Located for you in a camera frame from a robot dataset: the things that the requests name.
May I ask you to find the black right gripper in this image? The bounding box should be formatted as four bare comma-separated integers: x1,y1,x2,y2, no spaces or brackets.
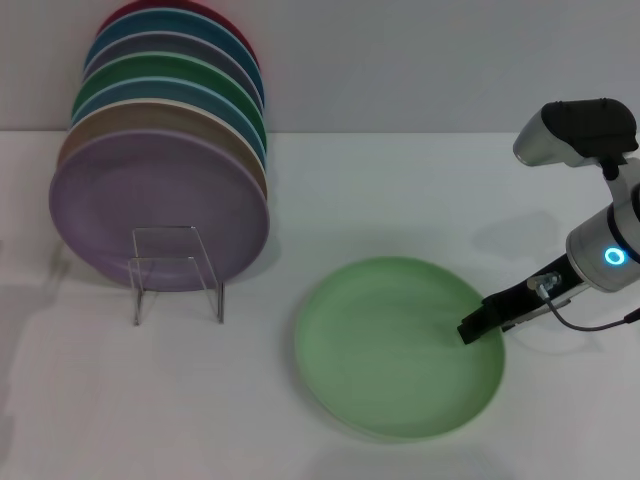
456,253,585,347

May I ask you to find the light green plate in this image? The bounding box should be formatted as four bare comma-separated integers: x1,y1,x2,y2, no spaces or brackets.
293,255,508,444

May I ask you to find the clear acrylic plate rack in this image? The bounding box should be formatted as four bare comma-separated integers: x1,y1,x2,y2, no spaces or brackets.
127,225,226,327

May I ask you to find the lavender plate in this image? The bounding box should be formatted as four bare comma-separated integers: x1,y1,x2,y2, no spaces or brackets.
48,127,272,294

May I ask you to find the light blue plate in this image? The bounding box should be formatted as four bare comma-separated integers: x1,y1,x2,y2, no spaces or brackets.
69,75,269,162

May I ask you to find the beige plate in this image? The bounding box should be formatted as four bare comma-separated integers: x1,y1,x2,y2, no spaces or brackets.
56,98,270,201

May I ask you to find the dark green plate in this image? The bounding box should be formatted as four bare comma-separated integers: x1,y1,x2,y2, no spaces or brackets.
71,49,267,146

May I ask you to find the grey purple plate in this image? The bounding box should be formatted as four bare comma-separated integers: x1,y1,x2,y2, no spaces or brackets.
81,30,265,109

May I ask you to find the teal plate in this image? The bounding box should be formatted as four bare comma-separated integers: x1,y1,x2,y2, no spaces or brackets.
83,8,265,102

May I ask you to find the red plate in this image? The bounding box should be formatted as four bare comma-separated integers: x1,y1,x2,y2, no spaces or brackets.
94,0,259,67

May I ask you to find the grey cable with silver plug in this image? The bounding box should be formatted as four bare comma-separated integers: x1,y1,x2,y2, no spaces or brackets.
527,271,640,332

